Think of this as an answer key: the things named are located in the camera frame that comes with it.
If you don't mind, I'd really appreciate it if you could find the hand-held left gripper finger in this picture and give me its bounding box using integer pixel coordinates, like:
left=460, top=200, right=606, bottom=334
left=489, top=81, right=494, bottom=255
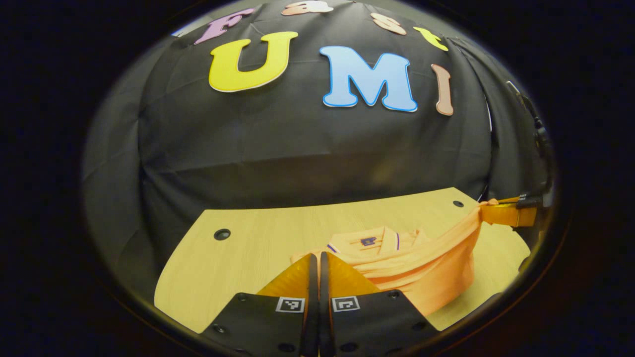
left=200, top=252, right=319, bottom=357
left=319, top=251, right=441, bottom=357

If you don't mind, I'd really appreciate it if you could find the orange T-shirt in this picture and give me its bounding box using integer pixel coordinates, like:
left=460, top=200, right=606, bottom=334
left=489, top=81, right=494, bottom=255
left=290, top=198, right=499, bottom=318

